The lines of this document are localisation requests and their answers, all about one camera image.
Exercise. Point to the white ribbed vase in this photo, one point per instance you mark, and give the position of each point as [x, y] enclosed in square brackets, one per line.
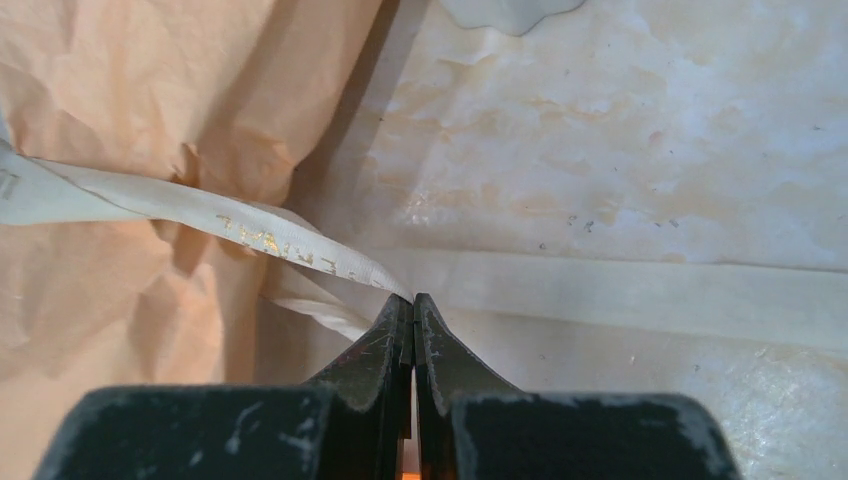
[510, 17]

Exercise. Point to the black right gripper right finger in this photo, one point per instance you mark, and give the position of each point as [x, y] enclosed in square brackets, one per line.
[474, 424]

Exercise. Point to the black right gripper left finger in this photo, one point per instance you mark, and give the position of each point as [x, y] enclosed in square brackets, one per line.
[343, 422]

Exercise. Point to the orange paper flower bouquet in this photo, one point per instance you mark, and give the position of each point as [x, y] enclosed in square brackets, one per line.
[224, 96]

